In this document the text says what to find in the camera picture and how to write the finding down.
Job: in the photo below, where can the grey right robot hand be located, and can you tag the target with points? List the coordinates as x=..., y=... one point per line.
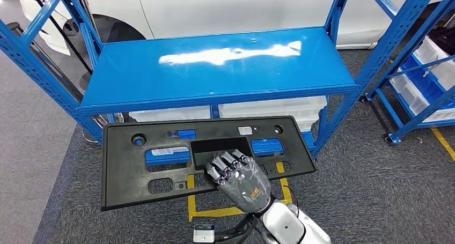
x=245, y=185

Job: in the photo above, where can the black plastic plate part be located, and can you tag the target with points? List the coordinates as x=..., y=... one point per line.
x=121, y=178

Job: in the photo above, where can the blue metal shelf rack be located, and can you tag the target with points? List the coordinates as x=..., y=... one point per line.
x=142, y=75

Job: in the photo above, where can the white car with red stripe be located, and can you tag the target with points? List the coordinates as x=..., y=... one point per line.
x=213, y=15

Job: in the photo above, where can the white plastic crate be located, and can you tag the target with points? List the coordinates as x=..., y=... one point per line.
x=408, y=93
x=432, y=56

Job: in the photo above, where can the thin black pole with base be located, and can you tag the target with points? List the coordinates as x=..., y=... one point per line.
x=85, y=82

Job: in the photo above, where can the blue wheeled storage rack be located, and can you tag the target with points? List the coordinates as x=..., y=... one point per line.
x=405, y=54

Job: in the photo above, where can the blue plastic crate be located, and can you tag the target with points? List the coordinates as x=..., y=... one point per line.
x=426, y=82

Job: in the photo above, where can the black plastic parts pile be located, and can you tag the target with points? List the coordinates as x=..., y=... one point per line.
x=444, y=40

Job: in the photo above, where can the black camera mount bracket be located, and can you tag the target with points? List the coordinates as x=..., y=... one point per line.
x=245, y=230

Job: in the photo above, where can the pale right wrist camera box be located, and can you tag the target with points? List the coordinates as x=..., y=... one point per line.
x=203, y=233

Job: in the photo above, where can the chrome stanchion post black cap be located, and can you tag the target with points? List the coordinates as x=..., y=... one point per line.
x=90, y=139

